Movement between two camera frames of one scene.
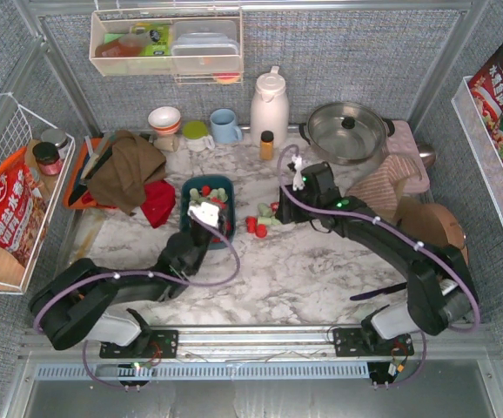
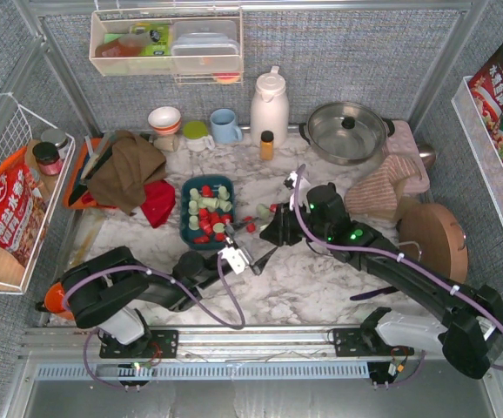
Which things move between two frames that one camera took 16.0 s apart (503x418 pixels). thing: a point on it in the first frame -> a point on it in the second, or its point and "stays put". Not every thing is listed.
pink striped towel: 378,190 stays put
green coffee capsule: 194,194 stays put
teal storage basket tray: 211,189 stays put
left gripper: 220,224 -> 254,266
